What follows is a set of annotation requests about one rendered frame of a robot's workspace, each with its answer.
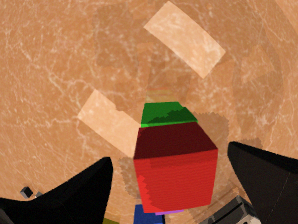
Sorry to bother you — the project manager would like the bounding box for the red block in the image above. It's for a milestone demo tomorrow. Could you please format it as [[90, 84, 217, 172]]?
[[133, 121, 218, 213]]

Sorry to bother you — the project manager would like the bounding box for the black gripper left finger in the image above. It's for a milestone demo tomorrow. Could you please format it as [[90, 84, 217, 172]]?
[[0, 157, 113, 224]]

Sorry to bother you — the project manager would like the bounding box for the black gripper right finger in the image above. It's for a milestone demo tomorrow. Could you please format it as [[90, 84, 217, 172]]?
[[227, 141, 298, 224]]

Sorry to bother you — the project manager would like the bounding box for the blue block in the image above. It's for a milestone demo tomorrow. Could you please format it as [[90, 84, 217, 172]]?
[[133, 204, 165, 224]]

